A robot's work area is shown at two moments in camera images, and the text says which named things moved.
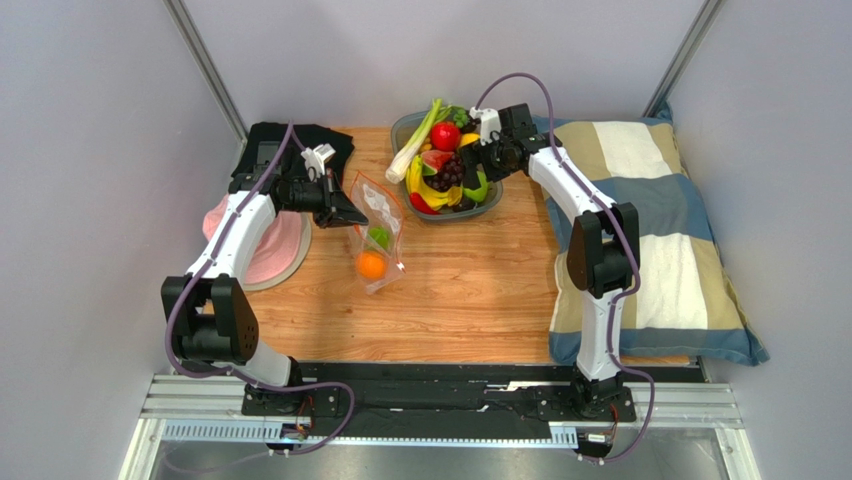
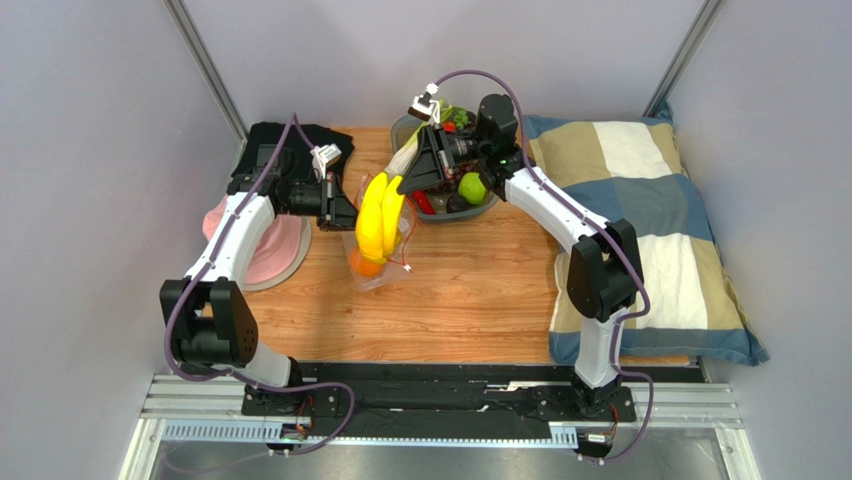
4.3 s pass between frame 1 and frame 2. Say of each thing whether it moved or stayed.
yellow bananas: moved
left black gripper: stayed
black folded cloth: stayed
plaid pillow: stayed
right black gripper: moved
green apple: stayed
